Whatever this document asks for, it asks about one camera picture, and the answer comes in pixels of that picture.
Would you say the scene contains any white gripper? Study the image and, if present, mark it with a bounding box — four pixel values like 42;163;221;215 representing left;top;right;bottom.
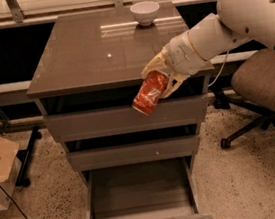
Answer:
141;31;208;99

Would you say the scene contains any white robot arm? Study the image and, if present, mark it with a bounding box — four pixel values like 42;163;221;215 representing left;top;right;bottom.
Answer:
141;0;275;98

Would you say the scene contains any bottom grey open drawer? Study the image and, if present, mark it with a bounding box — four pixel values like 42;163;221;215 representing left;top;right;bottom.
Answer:
85;157;212;219

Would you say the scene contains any middle grey drawer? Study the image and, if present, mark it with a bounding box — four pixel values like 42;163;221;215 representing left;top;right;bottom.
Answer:
67;135;199;171

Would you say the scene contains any brown office chair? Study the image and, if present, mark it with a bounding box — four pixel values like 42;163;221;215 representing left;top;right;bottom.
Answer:
212;49;275;149

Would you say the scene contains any red coke can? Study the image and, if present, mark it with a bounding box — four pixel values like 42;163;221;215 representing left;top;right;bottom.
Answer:
132;71;169;115

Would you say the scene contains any grey drawer cabinet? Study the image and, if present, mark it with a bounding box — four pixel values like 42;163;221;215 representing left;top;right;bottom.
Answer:
17;0;229;196

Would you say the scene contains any top grey drawer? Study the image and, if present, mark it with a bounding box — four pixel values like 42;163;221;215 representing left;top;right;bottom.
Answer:
44;94;208;143

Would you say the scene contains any black stand leg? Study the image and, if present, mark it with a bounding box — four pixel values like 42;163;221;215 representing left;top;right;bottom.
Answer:
15;126;42;188

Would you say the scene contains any white ceramic bowl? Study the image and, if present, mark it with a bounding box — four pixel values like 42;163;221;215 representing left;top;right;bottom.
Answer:
130;1;160;26

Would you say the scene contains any white cable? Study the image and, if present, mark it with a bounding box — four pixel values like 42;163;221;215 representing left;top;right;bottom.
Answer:
196;0;245;89

